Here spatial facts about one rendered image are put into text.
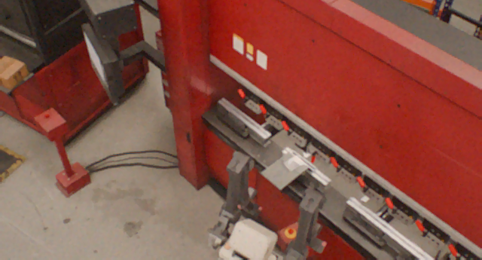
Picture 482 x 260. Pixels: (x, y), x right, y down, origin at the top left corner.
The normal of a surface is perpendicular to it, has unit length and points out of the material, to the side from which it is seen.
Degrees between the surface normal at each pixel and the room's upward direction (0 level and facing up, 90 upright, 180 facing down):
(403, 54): 90
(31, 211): 0
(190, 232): 0
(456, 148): 90
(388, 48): 90
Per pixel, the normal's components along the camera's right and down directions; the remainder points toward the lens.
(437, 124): -0.73, 0.50
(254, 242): -0.41, -0.01
